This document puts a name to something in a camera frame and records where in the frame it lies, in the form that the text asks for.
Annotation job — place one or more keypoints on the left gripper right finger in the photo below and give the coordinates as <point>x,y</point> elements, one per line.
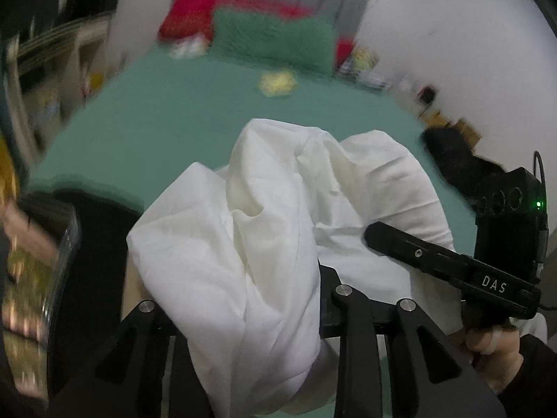
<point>428,376</point>

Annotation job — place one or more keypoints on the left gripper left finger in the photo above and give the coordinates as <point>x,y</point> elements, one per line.
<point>143,370</point>

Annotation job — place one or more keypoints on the white hooded garment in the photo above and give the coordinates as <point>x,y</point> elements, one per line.
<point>233,257</point>

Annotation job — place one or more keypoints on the black clothes pile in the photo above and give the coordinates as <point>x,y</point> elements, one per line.
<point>469,175</point>

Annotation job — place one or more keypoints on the person's right hand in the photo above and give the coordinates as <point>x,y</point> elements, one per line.
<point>496,352</point>

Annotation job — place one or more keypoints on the brown paper bag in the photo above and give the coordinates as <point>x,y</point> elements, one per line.
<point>436,118</point>

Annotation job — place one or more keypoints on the snack bag on books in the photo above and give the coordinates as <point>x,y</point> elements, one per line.
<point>363,59</point>

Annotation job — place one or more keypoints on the green bed sheet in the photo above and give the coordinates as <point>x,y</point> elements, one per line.
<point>162,115</point>

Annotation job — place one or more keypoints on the green pillow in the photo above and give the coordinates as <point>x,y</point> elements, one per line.
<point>307,44</point>

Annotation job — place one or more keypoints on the white paper near pillow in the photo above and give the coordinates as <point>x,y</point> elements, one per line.
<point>190,47</point>

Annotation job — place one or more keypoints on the red pillow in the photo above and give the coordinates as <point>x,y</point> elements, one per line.
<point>188,18</point>

